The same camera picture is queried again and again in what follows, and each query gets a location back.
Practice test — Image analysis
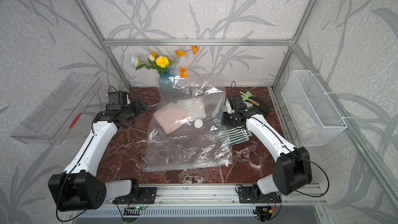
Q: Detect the left circuit board with wires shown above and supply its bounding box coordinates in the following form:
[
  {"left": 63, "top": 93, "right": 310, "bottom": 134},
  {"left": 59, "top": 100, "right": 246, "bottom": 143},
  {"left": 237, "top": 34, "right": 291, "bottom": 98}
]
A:
[{"left": 122, "top": 204, "right": 149, "bottom": 216}]

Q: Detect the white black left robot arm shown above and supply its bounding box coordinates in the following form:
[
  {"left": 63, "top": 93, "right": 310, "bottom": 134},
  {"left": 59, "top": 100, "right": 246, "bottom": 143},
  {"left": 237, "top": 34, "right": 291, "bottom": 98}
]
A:
[{"left": 48, "top": 100, "right": 148, "bottom": 212}]

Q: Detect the artificial flower bouquet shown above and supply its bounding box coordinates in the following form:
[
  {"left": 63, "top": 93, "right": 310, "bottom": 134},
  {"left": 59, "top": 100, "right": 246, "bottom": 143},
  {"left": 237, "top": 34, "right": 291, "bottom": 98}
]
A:
[{"left": 129, "top": 46, "right": 199, "bottom": 76}]

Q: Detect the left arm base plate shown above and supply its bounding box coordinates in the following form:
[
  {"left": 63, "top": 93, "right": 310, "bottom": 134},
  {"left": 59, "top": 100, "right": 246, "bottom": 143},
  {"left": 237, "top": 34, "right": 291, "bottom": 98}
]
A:
[{"left": 113, "top": 187, "right": 157, "bottom": 205}]

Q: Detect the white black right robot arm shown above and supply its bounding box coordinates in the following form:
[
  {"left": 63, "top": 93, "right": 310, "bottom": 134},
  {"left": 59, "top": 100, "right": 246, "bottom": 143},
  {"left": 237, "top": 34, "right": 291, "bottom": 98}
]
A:
[{"left": 222, "top": 108, "right": 313, "bottom": 196}]

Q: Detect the green white striped towel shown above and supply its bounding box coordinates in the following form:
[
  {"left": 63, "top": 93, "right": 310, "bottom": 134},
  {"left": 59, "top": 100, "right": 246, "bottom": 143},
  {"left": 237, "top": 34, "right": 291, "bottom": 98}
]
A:
[{"left": 211, "top": 125, "right": 252, "bottom": 147}]

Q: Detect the white vacuum bag valve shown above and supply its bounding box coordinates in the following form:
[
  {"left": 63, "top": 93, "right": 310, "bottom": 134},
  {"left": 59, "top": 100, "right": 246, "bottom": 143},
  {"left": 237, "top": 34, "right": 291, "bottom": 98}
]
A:
[{"left": 194, "top": 119, "right": 203, "bottom": 129}]

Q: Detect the right circuit board with wires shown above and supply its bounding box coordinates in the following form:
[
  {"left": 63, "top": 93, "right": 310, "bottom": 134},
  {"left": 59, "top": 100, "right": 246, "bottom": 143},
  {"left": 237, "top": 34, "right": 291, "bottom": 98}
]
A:
[{"left": 253, "top": 206, "right": 275, "bottom": 224}]

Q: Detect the circuit board with wires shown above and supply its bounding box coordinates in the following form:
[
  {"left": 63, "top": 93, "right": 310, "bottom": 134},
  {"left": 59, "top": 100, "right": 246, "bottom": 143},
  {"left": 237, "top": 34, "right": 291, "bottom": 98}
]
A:
[
  {"left": 253, "top": 206, "right": 275, "bottom": 224},
  {"left": 122, "top": 204, "right": 149, "bottom": 216}
]

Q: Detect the pink fluffy towel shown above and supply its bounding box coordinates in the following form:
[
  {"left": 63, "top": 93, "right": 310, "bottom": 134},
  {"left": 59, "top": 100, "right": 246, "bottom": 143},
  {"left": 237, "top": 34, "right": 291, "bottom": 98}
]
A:
[{"left": 154, "top": 103, "right": 188, "bottom": 134}]

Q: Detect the blue glass vase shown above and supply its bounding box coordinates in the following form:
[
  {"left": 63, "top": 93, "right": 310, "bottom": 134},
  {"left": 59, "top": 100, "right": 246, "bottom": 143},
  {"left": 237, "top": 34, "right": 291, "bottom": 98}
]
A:
[{"left": 158, "top": 71, "right": 177, "bottom": 96}]

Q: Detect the white cloth in basket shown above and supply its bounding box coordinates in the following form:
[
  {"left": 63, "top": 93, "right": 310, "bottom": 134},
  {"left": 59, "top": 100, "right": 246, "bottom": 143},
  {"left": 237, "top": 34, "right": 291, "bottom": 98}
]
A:
[{"left": 289, "top": 102, "right": 317, "bottom": 140}]

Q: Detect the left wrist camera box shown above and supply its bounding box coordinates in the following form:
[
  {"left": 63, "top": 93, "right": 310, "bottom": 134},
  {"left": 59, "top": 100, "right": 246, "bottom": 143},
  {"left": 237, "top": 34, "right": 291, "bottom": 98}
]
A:
[{"left": 106, "top": 91, "right": 128, "bottom": 111}]

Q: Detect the aluminium frame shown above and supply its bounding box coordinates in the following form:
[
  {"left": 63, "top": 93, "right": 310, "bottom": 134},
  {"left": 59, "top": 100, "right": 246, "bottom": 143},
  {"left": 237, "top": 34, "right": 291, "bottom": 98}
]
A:
[{"left": 60, "top": 0, "right": 398, "bottom": 224}]

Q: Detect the clear plastic vacuum bag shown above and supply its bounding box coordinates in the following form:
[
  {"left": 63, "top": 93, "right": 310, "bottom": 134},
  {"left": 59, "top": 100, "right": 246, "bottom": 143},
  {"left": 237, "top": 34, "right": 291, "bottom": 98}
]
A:
[{"left": 143, "top": 76, "right": 232, "bottom": 172}]

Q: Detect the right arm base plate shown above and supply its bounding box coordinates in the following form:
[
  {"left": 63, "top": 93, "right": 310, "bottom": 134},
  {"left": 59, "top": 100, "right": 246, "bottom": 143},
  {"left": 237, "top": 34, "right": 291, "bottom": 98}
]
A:
[{"left": 235, "top": 185, "right": 282, "bottom": 204}]

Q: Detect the white wire mesh basket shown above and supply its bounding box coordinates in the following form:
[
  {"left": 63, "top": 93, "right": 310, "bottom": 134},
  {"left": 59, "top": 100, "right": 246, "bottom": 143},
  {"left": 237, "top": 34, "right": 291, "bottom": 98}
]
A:
[{"left": 282, "top": 70, "right": 347, "bottom": 146}]

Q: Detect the clear plastic wall shelf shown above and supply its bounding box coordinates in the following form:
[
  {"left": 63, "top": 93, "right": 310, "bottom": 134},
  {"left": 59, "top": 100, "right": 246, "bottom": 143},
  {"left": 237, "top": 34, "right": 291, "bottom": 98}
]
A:
[{"left": 10, "top": 73, "right": 102, "bottom": 145}]

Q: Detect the green garden fork wooden handle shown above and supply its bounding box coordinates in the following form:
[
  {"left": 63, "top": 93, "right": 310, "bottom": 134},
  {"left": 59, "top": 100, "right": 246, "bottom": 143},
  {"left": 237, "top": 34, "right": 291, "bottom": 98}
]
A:
[{"left": 240, "top": 91, "right": 260, "bottom": 107}]

